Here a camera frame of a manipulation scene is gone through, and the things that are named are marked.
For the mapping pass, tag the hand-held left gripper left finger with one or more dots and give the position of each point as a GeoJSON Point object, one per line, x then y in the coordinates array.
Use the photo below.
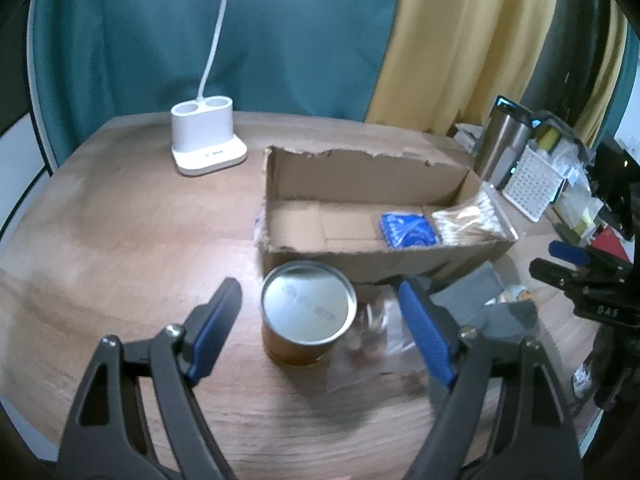
{"type": "Point", "coordinates": [207, 340]}

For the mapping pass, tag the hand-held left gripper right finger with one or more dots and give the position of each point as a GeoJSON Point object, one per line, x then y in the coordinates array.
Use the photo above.
{"type": "Point", "coordinates": [430, 340]}

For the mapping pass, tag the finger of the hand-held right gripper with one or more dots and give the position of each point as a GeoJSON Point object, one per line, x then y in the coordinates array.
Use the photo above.
{"type": "Point", "coordinates": [552, 271]}
{"type": "Point", "coordinates": [569, 253]}

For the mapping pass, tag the colourful printed packet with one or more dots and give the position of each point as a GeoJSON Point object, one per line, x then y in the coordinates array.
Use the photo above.
{"type": "Point", "coordinates": [519, 292]}

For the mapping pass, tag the clear plastic snack bag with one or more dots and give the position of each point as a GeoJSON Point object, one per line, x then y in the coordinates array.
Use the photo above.
{"type": "Point", "coordinates": [372, 342]}

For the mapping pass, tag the grey knitted glove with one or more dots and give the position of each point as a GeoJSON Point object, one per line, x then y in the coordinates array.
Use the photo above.
{"type": "Point", "coordinates": [470, 292]}
{"type": "Point", "coordinates": [510, 327]}

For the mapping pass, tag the round tin can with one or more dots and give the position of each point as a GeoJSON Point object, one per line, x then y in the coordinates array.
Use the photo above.
{"type": "Point", "coordinates": [305, 300]}

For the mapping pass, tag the cardboard box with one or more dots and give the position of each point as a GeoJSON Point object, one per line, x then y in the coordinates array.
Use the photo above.
{"type": "Point", "coordinates": [350, 180]}

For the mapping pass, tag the yellow sticky note pad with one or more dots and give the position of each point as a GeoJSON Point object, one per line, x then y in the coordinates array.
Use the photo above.
{"type": "Point", "coordinates": [580, 215]}

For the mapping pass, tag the red book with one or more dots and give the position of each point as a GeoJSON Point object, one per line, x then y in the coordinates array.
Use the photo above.
{"type": "Point", "coordinates": [610, 242]}

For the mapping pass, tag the crumpled white paper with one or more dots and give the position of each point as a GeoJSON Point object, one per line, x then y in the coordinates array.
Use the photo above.
{"type": "Point", "coordinates": [582, 380]}

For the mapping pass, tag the white perforated basket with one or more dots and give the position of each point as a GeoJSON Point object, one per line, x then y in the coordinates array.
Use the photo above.
{"type": "Point", "coordinates": [532, 185]}

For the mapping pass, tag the black monitor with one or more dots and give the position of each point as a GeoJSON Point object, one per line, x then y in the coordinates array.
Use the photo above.
{"type": "Point", "coordinates": [617, 185]}

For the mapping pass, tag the crumpled clear plastic bag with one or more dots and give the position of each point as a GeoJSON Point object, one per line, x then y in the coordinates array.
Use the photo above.
{"type": "Point", "coordinates": [570, 157]}

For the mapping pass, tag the bag of cotton swabs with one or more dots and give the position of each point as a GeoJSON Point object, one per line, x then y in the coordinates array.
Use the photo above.
{"type": "Point", "coordinates": [470, 220]}

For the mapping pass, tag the blue plastic packet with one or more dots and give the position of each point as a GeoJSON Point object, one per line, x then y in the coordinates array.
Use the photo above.
{"type": "Point", "coordinates": [407, 230]}

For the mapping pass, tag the yellow sponge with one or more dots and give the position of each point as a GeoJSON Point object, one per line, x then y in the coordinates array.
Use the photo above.
{"type": "Point", "coordinates": [547, 139]}

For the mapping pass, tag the stainless steel tumbler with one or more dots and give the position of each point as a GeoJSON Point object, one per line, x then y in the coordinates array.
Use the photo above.
{"type": "Point", "coordinates": [500, 150]}

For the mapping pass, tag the small white paper box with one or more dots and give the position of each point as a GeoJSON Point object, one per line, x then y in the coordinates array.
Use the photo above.
{"type": "Point", "coordinates": [467, 137]}

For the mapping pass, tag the white desk lamp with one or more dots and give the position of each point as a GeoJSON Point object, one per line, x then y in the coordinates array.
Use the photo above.
{"type": "Point", "coordinates": [200, 135]}

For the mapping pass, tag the dark grey curtain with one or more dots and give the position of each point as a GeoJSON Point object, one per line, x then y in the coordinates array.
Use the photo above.
{"type": "Point", "coordinates": [570, 35]}

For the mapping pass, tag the yellow curtain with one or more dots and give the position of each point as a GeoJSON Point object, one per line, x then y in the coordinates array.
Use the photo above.
{"type": "Point", "coordinates": [450, 35]}

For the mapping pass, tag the teal curtain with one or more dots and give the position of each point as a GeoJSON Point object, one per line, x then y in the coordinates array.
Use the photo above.
{"type": "Point", "coordinates": [150, 35]}

